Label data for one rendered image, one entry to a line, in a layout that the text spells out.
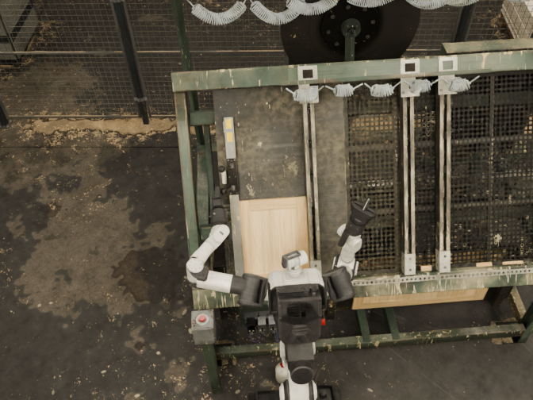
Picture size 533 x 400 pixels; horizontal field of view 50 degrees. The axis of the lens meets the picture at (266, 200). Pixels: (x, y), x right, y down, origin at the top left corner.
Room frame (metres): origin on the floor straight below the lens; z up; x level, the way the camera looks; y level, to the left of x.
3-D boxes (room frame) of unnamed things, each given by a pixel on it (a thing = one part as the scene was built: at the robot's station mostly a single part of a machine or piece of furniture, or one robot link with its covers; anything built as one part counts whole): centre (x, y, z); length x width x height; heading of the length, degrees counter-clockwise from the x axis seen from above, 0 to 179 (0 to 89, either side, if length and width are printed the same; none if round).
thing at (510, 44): (2.70, -1.37, 1.38); 0.70 x 0.15 x 0.85; 93
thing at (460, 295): (2.00, -1.00, 0.53); 0.90 x 0.02 x 0.55; 93
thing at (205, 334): (1.55, 0.37, 0.84); 0.12 x 0.12 x 0.18; 3
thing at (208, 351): (1.55, 0.37, 0.38); 0.06 x 0.06 x 0.75; 3
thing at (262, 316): (1.64, -0.07, 0.69); 0.50 x 0.14 x 0.24; 93
